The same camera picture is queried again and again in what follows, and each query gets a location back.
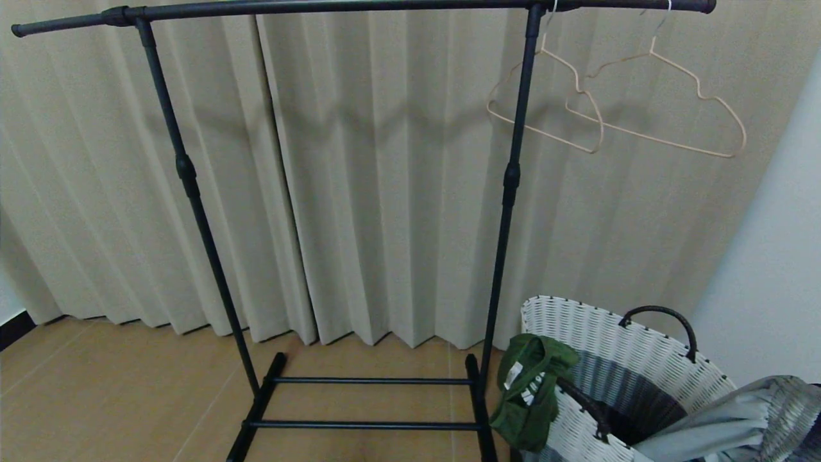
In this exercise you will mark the pink clothes hanger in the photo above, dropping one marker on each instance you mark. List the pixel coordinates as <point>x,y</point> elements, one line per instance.
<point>641,131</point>
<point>545,133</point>

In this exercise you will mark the pale grey shorts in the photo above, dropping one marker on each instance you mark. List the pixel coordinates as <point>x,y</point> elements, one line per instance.
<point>705,423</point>

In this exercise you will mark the beige curtain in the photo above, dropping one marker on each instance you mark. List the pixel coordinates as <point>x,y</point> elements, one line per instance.
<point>397,160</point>

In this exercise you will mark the white laundry basket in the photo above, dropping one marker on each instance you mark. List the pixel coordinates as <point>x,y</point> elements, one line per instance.
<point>641,346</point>

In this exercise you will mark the black clothes rack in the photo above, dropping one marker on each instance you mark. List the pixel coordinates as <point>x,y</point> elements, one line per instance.
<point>321,8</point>

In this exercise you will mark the green garment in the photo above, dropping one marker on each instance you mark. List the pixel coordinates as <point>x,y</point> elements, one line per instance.
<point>526,423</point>

